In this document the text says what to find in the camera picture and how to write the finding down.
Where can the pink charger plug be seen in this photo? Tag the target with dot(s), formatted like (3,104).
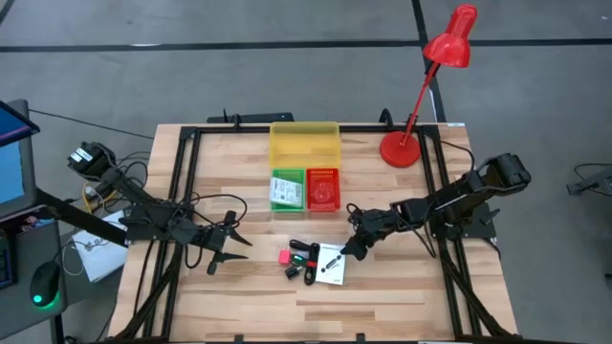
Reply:
(285,256)

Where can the red desk lamp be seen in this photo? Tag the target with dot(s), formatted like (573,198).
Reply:
(400,150)

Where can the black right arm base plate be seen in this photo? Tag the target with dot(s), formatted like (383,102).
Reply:
(478,224)

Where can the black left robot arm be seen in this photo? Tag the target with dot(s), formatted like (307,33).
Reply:
(122,184)

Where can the black charger plug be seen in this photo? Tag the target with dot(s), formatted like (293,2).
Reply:
(292,273)

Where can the green plastic basket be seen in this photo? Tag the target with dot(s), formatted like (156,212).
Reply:
(287,209)

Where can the yellow translucent plastic bin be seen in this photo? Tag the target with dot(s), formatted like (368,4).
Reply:
(306,143)

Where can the grey desk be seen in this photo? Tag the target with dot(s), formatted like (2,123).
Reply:
(19,315)

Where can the white paper sheet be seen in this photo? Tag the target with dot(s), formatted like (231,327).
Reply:
(100,258)

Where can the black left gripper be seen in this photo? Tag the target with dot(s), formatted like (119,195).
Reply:
(212,238)

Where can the black power strip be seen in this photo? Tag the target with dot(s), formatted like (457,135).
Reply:
(258,117)

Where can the smartphone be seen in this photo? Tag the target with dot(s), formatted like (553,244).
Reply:
(33,222)

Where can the white labelled box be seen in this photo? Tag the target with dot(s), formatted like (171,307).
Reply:
(287,192)

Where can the dark keyboard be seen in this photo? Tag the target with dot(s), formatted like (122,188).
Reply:
(5,263)

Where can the red plastic basket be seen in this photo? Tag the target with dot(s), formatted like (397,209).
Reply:
(323,191)

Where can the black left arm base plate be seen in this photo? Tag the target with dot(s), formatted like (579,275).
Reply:
(143,231)

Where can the black diagonal beam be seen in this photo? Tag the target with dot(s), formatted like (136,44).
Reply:
(81,217)

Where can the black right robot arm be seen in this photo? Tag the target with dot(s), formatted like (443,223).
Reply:
(459,196)

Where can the computer monitor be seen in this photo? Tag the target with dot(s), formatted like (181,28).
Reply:
(12,177)

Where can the black computer mouse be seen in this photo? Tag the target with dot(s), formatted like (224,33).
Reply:
(45,284)

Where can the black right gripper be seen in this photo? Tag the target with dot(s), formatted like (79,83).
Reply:
(375,223)

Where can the black floor stand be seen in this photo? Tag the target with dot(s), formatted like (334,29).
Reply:
(595,184)

